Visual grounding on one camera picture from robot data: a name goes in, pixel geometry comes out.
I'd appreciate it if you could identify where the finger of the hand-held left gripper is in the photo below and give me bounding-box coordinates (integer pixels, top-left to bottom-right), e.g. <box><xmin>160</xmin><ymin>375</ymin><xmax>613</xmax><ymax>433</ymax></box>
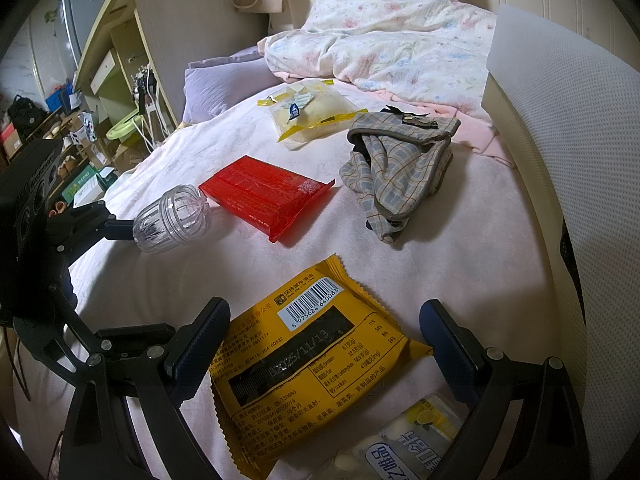
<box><xmin>50</xmin><ymin>307</ymin><xmax>177</xmax><ymax>388</ymax></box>
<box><xmin>47</xmin><ymin>201</ymin><xmax>138</xmax><ymax>267</ymax></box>

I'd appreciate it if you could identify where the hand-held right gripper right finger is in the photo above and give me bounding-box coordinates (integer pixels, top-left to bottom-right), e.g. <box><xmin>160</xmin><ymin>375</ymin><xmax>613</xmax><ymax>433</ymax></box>
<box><xmin>419</xmin><ymin>299</ymin><xmax>588</xmax><ymax>480</ymax></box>

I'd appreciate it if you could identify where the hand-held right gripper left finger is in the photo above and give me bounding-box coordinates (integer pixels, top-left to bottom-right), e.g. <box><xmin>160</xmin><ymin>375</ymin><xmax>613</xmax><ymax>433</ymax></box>
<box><xmin>57</xmin><ymin>296</ymin><xmax>232</xmax><ymax>480</ymax></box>

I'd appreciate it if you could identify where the clear ribbed plastic jar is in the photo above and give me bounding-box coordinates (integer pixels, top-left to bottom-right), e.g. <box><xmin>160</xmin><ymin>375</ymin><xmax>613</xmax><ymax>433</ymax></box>
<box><xmin>132</xmin><ymin>184</ymin><xmax>208</xmax><ymax>255</ymax></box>

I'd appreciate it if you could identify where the yellow snack packet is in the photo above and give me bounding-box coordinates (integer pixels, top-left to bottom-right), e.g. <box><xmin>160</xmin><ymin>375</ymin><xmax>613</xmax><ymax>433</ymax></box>
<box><xmin>209</xmin><ymin>255</ymin><xmax>435</xmax><ymax>478</ymax></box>

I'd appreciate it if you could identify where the clear bottle of white tablets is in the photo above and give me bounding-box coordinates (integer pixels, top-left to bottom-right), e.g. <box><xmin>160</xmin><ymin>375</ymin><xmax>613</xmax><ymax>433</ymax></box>
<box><xmin>332</xmin><ymin>392</ymin><xmax>473</xmax><ymax>480</ymax></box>

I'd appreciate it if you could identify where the red snack packet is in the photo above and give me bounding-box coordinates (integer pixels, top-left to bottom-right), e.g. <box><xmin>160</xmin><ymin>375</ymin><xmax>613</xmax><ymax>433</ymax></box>
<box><xmin>198</xmin><ymin>155</ymin><xmax>336</xmax><ymax>244</ymax></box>

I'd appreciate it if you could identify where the white mesh storage basket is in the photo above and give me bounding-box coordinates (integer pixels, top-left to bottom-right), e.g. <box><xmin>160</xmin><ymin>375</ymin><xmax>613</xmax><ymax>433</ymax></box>
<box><xmin>482</xmin><ymin>4</ymin><xmax>640</xmax><ymax>480</ymax></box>

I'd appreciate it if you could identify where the green white carton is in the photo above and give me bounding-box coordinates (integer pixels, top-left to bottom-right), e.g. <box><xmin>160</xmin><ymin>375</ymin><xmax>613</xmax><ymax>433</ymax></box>
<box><xmin>60</xmin><ymin>167</ymin><xmax>118</xmax><ymax>206</ymax></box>

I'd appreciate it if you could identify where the black backpack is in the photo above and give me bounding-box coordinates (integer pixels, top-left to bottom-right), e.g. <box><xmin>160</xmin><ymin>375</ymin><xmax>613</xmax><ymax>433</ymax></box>
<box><xmin>6</xmin><ymin>94</ymin><xmax>48</xmax><ymax>138</ymax></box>

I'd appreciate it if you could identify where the green plastic basin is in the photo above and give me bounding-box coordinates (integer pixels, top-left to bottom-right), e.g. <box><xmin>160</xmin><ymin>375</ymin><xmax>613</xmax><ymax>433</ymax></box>
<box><xmin>106</xmin><ymin>110</ymin><xmax>146</xmax><ymax>143</ymax></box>

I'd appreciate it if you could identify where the blue plastic crate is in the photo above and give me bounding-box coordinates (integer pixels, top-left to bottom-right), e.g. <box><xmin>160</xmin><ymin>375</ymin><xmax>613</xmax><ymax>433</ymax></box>
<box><xmin>45</xmin><ymin>87</ymin><xmax>76</xmax><ymax>113</ymax></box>

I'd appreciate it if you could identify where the plaid cloth pouch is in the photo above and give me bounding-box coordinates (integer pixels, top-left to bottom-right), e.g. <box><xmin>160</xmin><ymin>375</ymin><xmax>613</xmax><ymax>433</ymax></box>
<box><xmin>339</xmin><ymin>105</ymin><xmax>462</xmax><ymax>246</ymax></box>

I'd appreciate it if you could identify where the lavender pillow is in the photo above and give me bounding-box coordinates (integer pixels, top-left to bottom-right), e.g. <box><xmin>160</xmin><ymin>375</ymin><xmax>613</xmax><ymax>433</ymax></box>
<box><xmin>182</xmin><ymin>45</ymin><xmax>281</xmax><ymax>123</ymax></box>

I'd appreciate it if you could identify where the grey refrigerator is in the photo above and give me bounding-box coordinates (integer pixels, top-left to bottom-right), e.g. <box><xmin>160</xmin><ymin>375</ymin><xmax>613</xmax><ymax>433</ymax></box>
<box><xmin>52</xmin><ymin>0</ymin><xmax>118</xmax><ymax>68</ymax></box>

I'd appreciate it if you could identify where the clear yellow bread packet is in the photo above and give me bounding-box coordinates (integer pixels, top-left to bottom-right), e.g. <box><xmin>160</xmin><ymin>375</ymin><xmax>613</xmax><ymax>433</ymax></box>
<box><xmin>257</xmin><ymin>78</ymin><xmax>369</xmax><ymax>150</ymax></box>

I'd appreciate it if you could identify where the light wooden desk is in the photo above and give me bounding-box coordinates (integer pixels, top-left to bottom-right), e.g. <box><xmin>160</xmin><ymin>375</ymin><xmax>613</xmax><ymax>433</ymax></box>
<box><xmin>74</xmin><ymin>0</ymin><xmax>273</xmax><ymax>133</ymax></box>

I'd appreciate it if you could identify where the floral quilt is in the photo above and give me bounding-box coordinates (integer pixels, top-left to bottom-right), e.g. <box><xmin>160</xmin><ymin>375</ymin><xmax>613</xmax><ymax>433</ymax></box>
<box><xmin>257</xmin><ymin>0</ymin><xmax>501</xmax><ymax>111</ymax></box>

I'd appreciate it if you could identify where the white wire stand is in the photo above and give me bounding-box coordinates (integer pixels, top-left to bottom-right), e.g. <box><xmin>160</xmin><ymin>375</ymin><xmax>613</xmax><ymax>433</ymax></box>
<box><xmin>131</xmin><ymin>62</ymin><xmax>171</xmax><ymax>153</ymax></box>

